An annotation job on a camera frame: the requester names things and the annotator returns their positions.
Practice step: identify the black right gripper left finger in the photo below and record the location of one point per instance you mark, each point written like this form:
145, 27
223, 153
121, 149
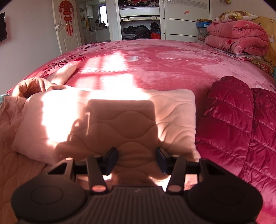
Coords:
95, 167

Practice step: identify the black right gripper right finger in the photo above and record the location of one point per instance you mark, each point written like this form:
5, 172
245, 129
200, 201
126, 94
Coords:
176, 166

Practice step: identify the pink quilted padded coat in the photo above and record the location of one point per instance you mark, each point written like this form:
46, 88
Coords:
43, 121

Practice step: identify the dark folded clothes pile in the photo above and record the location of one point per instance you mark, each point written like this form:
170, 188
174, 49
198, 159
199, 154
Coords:
142, 32

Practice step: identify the white bedroom door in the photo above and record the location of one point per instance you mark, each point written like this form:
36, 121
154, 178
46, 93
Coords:
66, 43

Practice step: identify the crimson quilted down jacket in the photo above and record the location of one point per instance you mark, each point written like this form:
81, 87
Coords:
237, 132

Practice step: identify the pink heart print bedspread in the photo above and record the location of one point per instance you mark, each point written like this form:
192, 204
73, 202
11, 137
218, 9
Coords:
154, 64

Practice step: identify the light blue puffer jacket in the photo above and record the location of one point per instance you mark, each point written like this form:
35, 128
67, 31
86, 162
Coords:
2, 97

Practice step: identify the red patterned bed sheet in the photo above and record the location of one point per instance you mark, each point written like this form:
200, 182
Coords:
256, 60

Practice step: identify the grey stacked shoe boxes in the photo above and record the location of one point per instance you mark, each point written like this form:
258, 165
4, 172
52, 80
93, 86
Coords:
203, 33

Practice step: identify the folded pink fleece blanket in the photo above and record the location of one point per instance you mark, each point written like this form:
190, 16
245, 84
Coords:
238, 38

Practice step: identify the yellow star print headboard cover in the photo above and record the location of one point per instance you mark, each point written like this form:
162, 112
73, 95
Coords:
269, 26

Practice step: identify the blue shoe box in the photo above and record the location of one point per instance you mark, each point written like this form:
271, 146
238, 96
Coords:
202, 24

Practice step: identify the white wardrobe with shelves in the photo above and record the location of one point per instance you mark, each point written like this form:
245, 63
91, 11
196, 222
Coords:
177, 19

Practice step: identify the floral pillow on blanket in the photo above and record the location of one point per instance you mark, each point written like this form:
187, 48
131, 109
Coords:
234, 16

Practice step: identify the red chinese knot ornament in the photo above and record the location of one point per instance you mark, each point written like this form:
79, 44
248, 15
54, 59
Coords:
66, 11

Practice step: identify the black wall mounted television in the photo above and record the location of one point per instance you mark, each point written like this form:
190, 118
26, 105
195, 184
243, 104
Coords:
3, 28

